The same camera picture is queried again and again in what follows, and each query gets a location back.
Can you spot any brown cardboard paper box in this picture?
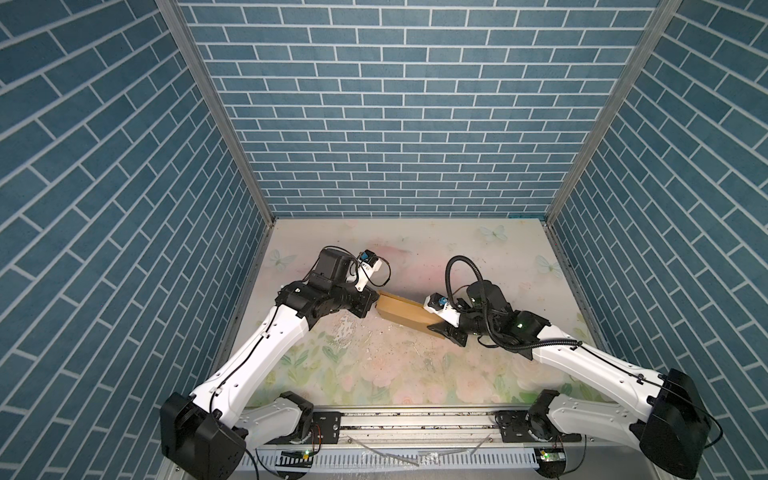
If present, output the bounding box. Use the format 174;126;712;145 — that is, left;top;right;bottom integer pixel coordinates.
375;291;442;338

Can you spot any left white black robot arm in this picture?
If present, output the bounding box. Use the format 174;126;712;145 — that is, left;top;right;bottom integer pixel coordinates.
160;281;379;479

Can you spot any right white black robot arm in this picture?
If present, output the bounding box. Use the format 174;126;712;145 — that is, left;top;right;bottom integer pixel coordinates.
424;280;717;479

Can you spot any right green circuit board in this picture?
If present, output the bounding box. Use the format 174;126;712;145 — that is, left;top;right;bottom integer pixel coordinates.
536;449;567;463

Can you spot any green circuit board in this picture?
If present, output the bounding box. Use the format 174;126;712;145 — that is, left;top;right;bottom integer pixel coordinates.
275;451;314;469
536;449;567;463

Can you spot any left green circuit board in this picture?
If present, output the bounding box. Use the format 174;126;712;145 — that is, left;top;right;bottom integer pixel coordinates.
275;451;314;469

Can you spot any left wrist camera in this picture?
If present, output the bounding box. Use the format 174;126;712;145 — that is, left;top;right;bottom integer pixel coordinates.
311;247;385;293

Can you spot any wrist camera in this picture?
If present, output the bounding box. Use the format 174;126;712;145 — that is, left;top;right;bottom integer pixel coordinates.
311;247;385;293
424;293;460;328

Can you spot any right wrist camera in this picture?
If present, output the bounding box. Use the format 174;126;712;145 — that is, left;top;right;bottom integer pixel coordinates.
424;293;460;328

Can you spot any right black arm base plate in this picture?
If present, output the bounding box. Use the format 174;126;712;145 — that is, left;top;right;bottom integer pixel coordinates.
493;410;583;443

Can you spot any aluminium front rail frame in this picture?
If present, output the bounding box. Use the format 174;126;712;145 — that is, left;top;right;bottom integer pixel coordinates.
157;405;685;480

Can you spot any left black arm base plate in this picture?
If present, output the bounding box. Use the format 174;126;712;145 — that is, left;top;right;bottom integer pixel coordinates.
267;410;342;445

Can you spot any white slotted cable duct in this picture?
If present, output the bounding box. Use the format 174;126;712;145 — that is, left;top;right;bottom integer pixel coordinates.
257;448;539;473

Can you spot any left aluminium corner post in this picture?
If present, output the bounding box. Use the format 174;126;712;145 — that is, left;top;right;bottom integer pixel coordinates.
156;0;275;229

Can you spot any aluminium corner post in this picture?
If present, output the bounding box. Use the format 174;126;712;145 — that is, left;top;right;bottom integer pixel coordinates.
544;0;682;230
156;0;275;229

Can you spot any right aluminium corner post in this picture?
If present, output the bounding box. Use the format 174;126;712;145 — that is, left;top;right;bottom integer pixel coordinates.
544;0;682;230

